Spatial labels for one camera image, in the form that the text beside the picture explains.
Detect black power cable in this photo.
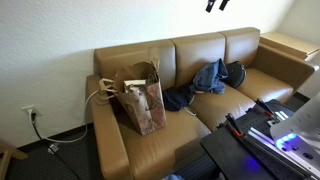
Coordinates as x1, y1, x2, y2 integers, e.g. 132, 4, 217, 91
31, 112, 82, 180

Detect blue denim trousers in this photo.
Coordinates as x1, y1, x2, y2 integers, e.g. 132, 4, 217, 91
190, 58, 230, 96

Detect small power adapter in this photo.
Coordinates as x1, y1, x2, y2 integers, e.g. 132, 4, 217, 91
47, 143, 61, 155

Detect white wall outlet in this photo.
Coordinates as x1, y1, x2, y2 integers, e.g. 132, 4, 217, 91
21, 104, 40, 118

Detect thin white cable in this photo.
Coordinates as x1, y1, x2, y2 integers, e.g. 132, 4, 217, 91
182, 95, 198, 117

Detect brown paper bag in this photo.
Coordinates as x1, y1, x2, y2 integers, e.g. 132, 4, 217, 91
98, 56, 168, 137

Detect thick white cable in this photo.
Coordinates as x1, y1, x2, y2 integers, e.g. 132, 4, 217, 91
29, 88, 101, 145

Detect tan leather sofa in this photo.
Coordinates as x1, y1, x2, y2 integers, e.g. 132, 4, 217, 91
85, 27, 320, 180

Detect wooden furniture leg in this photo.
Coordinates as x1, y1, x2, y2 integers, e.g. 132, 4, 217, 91
0, 142, 30, 180

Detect blue cloth item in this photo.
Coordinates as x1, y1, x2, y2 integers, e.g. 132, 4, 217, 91
162, 173, 185, 180

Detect black round zipper case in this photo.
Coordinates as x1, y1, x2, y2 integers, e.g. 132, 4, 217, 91
221, 60, 248, 90

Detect light wooden side table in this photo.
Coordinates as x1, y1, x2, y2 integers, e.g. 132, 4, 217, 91
259, 31, 320, 62

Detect orange black clamp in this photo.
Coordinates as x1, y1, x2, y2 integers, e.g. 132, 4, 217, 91
246, 97, 278, 118
217, 112, 246, 138

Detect aluminium mounting rails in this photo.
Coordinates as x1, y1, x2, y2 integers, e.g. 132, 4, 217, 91
245, 126, 320, 178

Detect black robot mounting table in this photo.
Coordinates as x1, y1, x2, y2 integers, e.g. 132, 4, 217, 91
199, 98, 320, 180

